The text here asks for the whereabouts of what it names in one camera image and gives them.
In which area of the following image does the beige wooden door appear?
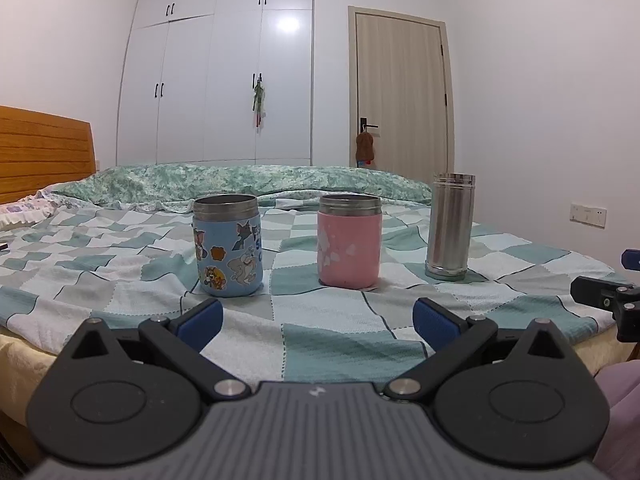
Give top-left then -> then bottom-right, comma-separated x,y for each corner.
348,6 -> 455,181

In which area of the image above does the wooden headboard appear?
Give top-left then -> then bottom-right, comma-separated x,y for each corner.
0,105 -> 97,205

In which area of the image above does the checkered green white bedsheet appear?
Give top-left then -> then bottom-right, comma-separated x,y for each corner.
0,195 -> 626,386

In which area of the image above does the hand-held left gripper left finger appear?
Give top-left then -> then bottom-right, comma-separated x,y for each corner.
57,298 -> 251,402

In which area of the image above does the white wardrobe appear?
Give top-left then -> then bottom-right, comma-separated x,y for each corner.
116,0 -> 315,167

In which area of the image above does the pink paw print cup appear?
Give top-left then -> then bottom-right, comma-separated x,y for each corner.
316,193 -> 383,290

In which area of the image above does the tall stainless steel cup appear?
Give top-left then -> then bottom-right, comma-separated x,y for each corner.
425,172 -> 477,281

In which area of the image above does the person's pink trouser leg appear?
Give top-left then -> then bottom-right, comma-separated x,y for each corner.
592,360 -> 640,480

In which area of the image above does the green floral quilt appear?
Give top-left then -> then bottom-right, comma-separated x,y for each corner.
50,164 -> 433,211

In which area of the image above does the white floral pillow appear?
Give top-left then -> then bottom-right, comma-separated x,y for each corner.
0,192 -> 71,233

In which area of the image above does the white wall socket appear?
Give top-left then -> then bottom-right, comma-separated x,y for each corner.
570,203 -> 608,225

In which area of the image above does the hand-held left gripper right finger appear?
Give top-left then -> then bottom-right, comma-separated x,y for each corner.
384,298 -> 576,402

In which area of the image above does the brown bag on door handle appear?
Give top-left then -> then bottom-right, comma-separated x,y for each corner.
356,131 -> 376,168

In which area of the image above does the blue cartoon sticker cup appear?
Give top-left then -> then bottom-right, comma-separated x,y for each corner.
192,194 -> 264,298

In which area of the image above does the green hanging ornament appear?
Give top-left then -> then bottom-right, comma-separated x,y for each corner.
251,79 -> 267,128

